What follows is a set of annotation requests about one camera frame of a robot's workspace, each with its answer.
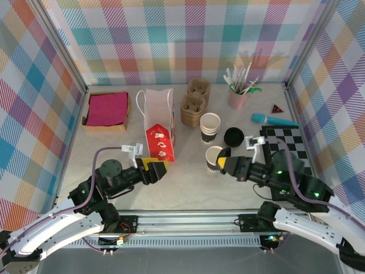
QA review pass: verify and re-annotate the aluminium frame post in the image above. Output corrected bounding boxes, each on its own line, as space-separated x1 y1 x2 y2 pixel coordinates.
30 0 88 94
283 0 343 91

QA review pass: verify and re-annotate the black paper coffee cup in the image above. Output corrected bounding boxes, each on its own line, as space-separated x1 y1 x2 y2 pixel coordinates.
205 146 226 174

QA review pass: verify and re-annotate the cardboard napkin box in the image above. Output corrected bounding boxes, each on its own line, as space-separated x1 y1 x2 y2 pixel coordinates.
82 91 131 132

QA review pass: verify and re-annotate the stack of paper cups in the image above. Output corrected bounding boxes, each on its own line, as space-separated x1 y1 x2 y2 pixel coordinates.
199 112 222 143

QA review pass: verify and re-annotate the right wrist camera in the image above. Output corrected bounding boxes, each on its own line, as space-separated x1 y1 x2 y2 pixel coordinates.
244 135 267 166

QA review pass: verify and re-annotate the pink straw holder cup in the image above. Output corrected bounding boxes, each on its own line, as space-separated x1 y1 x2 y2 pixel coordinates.
227 85 249 110

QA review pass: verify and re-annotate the black control board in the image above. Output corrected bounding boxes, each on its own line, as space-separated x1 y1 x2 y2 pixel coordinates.
98 235 129 248
259 234 282 249

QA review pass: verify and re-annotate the aluminium frame side rail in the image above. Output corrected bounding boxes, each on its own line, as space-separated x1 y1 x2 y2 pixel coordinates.
283 85 329 209
51 90 89 213

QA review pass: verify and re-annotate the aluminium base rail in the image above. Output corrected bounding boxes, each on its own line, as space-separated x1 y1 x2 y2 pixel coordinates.
54 209 314 237

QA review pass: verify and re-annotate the black cup lid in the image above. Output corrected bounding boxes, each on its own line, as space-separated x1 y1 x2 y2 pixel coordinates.
224 127 245 148

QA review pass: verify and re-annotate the grey slotted cable duct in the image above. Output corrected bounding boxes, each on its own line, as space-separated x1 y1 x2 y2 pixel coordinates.
72 236 263 248

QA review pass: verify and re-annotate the black silver chessboard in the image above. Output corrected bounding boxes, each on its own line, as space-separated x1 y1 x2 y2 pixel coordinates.
259 125 320 202

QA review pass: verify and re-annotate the white red paper bag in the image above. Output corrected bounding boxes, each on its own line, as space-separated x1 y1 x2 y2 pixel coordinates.
136 88 176 163

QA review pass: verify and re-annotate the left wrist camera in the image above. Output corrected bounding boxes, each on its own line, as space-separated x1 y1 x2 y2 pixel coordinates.
121 142 145 170

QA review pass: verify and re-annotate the brown pulp cup carrier stack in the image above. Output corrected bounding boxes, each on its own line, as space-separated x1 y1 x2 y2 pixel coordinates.
180 79 212 128

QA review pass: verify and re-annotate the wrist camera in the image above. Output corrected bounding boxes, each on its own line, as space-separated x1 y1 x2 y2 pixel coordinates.
121 142 145 170
244 135 267 166

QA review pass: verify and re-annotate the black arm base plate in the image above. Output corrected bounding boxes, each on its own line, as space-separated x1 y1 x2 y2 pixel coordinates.
238 213 269 232
113 215 139 233

